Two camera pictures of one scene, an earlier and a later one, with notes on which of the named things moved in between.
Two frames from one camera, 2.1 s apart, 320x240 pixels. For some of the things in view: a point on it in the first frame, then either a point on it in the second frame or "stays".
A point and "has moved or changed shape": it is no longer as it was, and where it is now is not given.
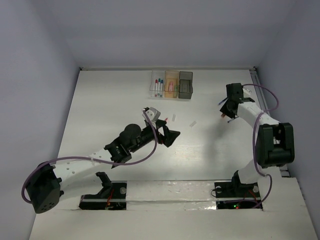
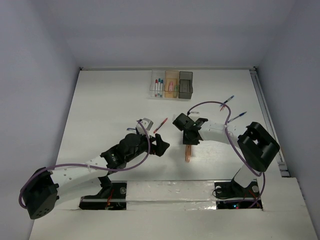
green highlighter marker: (176, 91) stays
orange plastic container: (171, 81) stays
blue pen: (222, 101) has moved or changed shape
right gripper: (225, 110) → (187, 140)
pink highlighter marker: (171, 86) stays
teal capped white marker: (159, 84) stays
